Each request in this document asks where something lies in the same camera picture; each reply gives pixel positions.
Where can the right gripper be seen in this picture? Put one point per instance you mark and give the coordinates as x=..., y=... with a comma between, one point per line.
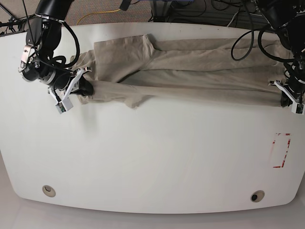
x=60, y=79

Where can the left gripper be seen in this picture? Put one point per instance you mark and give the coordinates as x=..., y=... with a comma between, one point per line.
x=295, y=83

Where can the beige T-shirt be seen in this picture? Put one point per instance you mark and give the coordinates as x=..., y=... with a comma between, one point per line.
x=133, y=69

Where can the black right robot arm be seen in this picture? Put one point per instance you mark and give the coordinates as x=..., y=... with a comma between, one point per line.
x=43, y=37

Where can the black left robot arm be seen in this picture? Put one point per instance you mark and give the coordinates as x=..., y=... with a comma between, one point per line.
x=283, y=19

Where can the red tape rectangle marking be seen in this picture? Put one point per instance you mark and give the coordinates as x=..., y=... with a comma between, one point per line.
x=279, y=151

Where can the right table grommet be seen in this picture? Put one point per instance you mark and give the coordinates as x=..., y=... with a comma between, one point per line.
x=257, y=196

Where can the table grommet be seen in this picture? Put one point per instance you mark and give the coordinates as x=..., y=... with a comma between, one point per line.
x=257, y=196
x=48, y=191

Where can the black tripod stand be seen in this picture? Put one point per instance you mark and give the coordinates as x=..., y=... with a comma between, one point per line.
x=14, y=24

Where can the left table grommet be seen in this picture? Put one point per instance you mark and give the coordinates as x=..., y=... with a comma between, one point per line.
x=48, y=191

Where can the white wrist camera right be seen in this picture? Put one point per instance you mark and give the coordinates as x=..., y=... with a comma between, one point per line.
x=62, y=98

